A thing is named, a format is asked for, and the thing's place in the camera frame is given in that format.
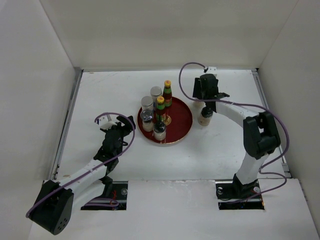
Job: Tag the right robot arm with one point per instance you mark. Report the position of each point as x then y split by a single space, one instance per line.
260 136

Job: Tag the small black-capped powder bottle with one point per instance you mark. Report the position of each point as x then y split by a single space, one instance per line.
159 130

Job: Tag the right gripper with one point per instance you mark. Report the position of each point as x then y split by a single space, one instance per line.
196 92

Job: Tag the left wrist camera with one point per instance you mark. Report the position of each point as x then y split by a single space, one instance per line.
104 121

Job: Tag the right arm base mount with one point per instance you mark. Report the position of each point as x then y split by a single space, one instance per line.
234 196

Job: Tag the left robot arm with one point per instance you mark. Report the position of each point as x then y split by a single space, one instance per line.
58 199

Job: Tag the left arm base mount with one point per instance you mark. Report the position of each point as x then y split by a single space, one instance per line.
113 198

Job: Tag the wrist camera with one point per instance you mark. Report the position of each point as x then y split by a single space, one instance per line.
210 70
104 121

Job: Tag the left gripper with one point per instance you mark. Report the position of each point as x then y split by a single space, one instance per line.
126 128

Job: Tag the black-top grinder bottle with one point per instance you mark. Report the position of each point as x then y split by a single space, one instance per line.
147 117

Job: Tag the black-lid seasoning jar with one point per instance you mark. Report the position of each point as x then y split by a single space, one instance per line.
198 104
205 116

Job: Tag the red round tray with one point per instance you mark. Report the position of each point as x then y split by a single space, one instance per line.
181 123

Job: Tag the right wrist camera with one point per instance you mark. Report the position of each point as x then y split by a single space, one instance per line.
210 70

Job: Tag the white bead jar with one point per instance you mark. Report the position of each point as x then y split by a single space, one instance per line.
155 92
147 103

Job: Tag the green-label sauce bottle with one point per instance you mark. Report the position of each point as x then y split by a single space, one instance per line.
160 109
167 93

